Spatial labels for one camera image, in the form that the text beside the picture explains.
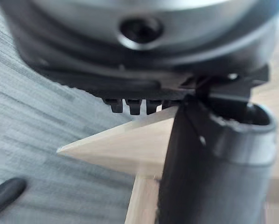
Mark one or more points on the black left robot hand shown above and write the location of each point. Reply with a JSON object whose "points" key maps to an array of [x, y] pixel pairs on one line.
{"points": [[139, 58]]}

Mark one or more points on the dark left robot foot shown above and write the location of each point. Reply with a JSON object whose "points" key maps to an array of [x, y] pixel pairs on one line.
{"points": [[6, 191]]}

